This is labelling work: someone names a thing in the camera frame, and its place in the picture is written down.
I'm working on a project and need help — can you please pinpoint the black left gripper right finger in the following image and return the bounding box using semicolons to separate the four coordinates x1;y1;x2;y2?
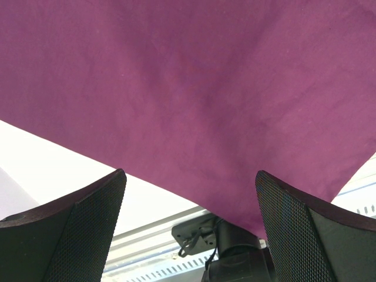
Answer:
255;170;375;281

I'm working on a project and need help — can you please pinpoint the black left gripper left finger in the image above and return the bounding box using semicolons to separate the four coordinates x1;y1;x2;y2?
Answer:
1;169;126;281

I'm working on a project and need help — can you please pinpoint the purple cloth drape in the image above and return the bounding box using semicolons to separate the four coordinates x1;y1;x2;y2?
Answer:
1;1;375;236

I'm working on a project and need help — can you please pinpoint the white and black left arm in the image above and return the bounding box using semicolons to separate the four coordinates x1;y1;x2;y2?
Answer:
1;169;375;281

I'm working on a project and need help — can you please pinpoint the aluminium mounting rail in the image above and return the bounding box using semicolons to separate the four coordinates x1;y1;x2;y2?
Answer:
103;206;210;274

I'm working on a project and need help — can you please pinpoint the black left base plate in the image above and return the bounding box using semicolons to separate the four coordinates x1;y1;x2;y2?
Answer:
171;213;223;258

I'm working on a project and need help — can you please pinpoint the white slotted cable duct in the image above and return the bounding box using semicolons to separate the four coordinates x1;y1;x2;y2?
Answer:
102;176;376;282

